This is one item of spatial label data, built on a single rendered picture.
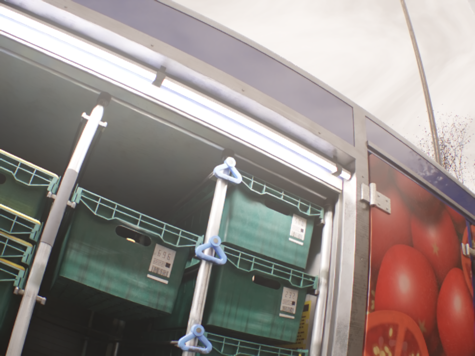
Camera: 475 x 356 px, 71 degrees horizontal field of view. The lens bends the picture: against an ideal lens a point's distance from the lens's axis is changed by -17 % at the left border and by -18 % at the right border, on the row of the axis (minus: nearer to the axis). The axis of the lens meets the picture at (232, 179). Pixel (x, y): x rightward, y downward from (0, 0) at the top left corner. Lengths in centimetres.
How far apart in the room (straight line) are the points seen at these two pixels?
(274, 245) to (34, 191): 78
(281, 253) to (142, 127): 80
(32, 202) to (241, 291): 67
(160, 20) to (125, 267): 79
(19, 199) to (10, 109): 101
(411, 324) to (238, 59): 116
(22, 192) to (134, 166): 103
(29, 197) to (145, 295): 42
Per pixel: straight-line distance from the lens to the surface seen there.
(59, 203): 104
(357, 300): 129
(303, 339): 144
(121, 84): 119
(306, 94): 149
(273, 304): 127
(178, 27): 134
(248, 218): 129
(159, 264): 110
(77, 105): 174
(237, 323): 120
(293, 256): 136
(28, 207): 107
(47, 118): 193
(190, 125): 146
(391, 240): 151
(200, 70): 124
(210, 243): 113
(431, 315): 166
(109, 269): 106
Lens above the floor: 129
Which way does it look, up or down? 31 degrees up
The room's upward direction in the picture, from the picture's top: 11 degrees clockwise
